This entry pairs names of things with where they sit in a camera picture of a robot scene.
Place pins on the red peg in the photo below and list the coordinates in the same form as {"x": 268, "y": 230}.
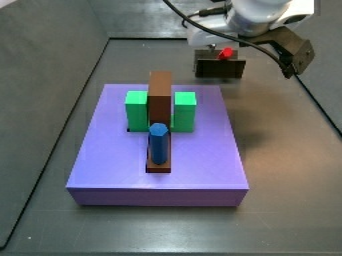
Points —
{"x": 225, "y": 53}

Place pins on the purple board base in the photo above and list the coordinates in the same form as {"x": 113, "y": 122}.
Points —
{"x": 108, "y": 174}

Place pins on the black angled holder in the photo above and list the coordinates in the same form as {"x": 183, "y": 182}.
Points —
{"x": 209, "y": 67}

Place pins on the brown L-shaped block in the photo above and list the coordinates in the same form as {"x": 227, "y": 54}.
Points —
{"x": 159, "y": 113}

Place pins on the green U-shaped block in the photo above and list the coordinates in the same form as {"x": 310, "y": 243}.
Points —
{"x": 183, "y": 110}

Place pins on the blue hexagonal peg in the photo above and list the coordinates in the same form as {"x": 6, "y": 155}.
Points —
{"x": 159, "y": 143}

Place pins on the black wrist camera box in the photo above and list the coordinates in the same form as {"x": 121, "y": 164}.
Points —
{"x": 295, "y": 50}

